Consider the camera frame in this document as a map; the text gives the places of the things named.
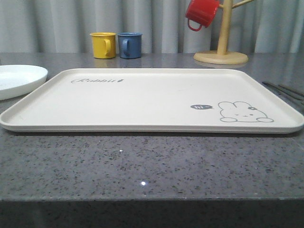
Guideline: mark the grey pleated curtain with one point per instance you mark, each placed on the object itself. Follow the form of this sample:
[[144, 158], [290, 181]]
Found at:
[[64, 26]]

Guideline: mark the white round plate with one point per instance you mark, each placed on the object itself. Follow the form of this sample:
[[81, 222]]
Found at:
[[16, 80]]

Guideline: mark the cream rabbit print tray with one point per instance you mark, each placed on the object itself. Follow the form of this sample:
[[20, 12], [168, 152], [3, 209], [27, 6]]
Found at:
[[152, 100]]

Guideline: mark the stainless steel fork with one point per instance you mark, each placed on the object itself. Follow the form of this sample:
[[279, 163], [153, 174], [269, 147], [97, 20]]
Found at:
[[285, 91]]

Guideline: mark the wooden mug tree stand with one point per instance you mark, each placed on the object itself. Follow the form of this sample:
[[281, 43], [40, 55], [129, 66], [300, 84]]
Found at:
[[222, 55]]

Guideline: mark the yellow enamel mug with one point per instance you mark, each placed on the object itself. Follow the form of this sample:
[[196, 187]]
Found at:
[[104, 44]]

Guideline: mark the blue enamel mug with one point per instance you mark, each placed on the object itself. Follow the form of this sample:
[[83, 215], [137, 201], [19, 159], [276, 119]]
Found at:
[[130, 45]]

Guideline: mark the red enamel mug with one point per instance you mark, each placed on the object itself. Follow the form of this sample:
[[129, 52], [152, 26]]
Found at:
[[201, 12]]

